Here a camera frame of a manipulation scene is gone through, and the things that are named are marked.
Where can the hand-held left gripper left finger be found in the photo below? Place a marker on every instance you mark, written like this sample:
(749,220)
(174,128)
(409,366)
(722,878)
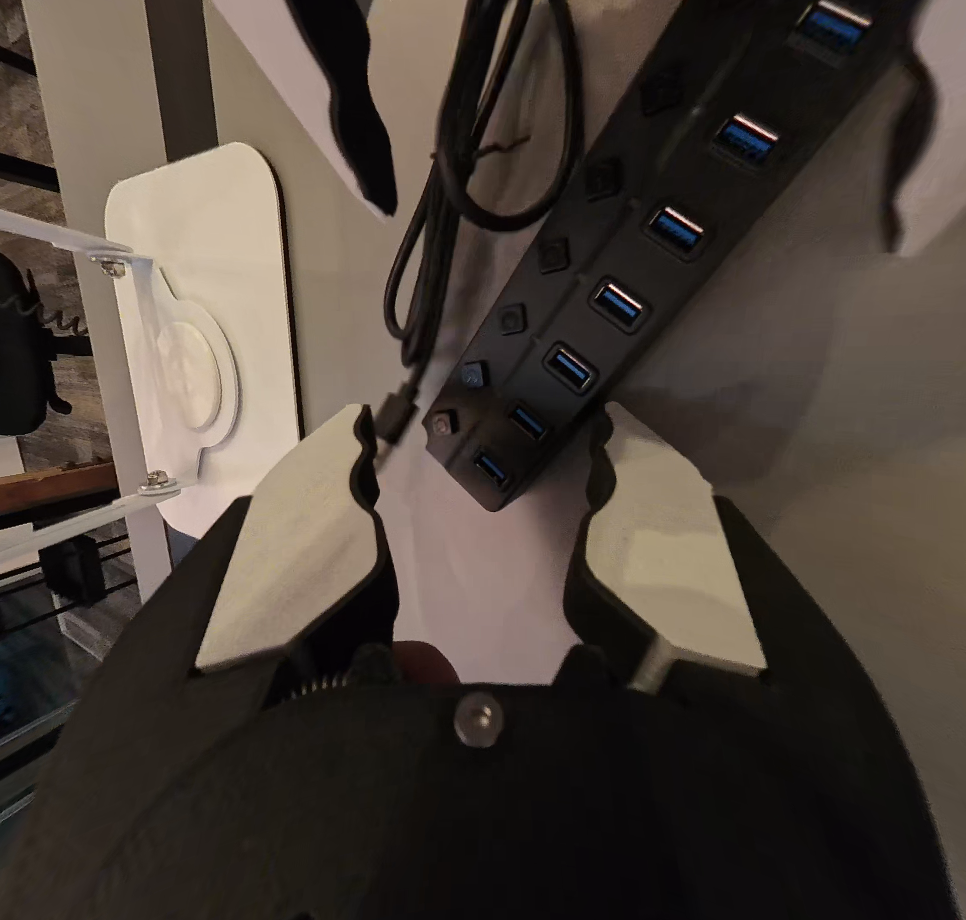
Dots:
(302,558)

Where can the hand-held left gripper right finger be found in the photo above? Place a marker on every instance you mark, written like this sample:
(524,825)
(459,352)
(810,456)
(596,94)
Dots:
(664,558)

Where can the black usb hub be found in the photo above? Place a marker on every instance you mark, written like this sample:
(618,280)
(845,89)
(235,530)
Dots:
(641,180)

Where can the person's left hand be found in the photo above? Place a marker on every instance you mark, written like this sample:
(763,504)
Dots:
(422,663)

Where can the white stand base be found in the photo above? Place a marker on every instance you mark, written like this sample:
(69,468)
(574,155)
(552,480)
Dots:
(226,218)

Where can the black box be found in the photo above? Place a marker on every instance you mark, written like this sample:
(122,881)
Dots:
(72,573)

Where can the dark rounded object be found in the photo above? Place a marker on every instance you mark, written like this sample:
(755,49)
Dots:
(22,346)

